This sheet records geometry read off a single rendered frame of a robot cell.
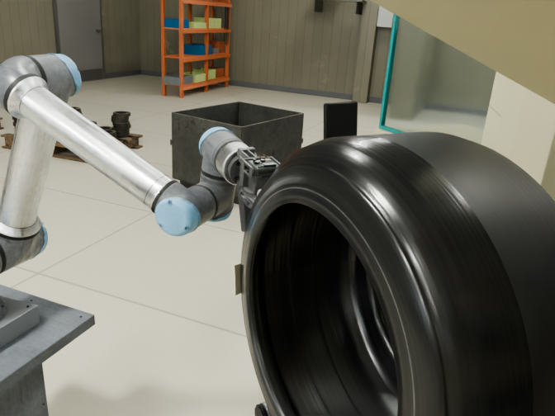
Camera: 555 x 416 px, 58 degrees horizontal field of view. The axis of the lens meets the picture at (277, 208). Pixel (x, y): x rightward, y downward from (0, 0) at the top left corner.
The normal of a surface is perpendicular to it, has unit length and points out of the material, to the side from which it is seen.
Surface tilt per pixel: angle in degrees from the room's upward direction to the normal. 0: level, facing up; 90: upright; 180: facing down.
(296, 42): 90
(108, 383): 0
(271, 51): 90
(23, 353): 0
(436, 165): 16
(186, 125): 90
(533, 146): 90
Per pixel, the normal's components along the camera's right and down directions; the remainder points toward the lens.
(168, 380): 0.07, -0.93
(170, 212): -0.33, 0.36
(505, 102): -0.88, 0.11
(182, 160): -0.55, 0.26
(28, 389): 0.92, 0.19
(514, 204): 0.31, -0.59
